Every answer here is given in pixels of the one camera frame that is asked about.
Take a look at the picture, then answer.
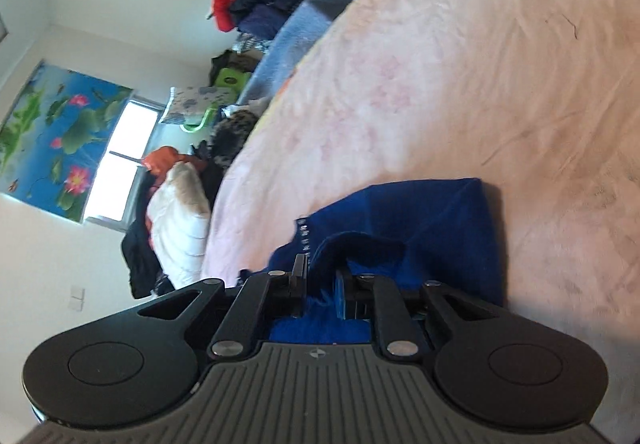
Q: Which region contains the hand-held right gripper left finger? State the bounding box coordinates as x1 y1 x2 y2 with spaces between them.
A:
135 253 309 361

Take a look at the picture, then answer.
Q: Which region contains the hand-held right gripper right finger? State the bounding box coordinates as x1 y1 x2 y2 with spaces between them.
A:
335 268 506 360

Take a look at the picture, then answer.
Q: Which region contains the blue knitted sweater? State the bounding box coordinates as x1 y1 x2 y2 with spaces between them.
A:
267 178 506 345

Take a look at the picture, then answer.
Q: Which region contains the white puffer jacket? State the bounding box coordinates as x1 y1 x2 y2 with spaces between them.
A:
147 161 212 290

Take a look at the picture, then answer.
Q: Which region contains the black jacket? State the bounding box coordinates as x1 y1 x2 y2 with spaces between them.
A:
121 219 166 299

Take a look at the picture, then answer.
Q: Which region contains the leopard print cloth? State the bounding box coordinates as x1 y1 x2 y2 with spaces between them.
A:
210 109 261 170

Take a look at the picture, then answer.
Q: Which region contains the orange jacket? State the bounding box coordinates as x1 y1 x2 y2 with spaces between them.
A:
141 146 208 235

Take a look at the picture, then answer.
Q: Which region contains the floral pillow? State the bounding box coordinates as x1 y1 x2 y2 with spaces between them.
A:
160 85 238 125

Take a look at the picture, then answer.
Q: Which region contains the green bag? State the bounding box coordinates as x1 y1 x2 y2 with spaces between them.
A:
212 66 251 90

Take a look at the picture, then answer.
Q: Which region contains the window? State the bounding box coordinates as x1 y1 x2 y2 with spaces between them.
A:
82 94 168 227

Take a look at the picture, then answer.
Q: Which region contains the checkered cloth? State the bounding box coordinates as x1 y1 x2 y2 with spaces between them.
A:
232 34 273 55

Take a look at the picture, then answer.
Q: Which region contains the light blue knitted blanket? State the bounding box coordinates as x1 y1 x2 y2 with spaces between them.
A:
237 0 410 107

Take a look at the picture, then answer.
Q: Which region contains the lotus print roller blind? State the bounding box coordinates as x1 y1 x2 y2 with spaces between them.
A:
0 60 135 224

